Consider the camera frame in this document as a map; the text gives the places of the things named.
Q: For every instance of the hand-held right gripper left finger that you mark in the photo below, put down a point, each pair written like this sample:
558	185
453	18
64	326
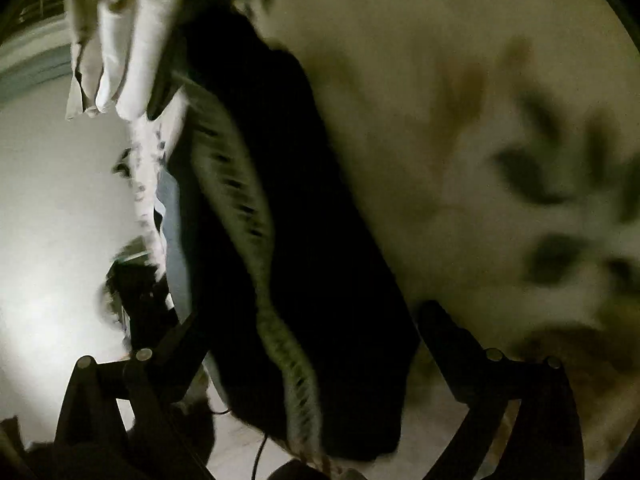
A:
170	360

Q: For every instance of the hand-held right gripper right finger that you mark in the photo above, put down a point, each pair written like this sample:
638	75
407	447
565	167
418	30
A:
445	345

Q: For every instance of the black grey white striped sweater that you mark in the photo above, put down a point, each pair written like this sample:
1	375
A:
325	260

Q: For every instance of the pile of dark clothes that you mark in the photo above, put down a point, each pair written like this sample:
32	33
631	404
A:
137	300

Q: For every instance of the floral bed blanket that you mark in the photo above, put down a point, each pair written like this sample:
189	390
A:
425	135

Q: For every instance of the folded white garment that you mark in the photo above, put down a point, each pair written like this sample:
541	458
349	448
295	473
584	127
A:
147	55

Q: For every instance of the folded beige garment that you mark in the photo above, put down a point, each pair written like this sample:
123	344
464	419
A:
85	40

